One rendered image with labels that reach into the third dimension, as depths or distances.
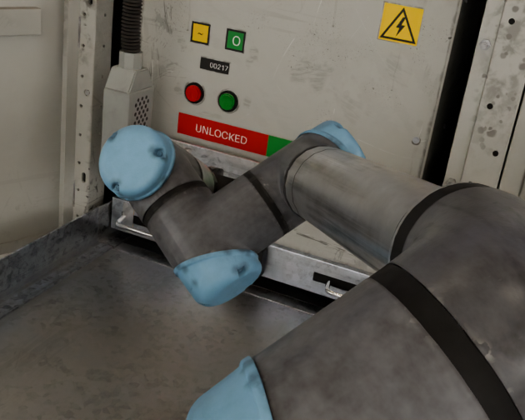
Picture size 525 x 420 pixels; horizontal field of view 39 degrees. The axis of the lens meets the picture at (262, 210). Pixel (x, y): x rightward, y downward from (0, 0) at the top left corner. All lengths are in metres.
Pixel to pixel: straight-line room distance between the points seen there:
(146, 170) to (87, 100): 0.56
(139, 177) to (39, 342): 0.41
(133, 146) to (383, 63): 0.47
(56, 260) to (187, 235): 0.56
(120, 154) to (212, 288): 0.16
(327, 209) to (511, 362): 0.27
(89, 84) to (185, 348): 0.46
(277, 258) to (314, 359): 0.87
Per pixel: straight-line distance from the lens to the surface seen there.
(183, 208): 0.73
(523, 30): 1.02
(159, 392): 1.00
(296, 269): 1.22
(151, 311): 1.16
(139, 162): 0.74
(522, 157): 1.05
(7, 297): 1.18
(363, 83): 1.11
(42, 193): 1.35
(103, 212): 1.34
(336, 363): 0.35
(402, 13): 1.08
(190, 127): 1.23
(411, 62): 1.09
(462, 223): 0.40
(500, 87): 1.03
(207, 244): 0.72
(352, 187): 0.57
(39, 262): 1.22
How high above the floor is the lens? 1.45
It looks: 23 degrees down
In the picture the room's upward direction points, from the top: 8 degrees clockwise
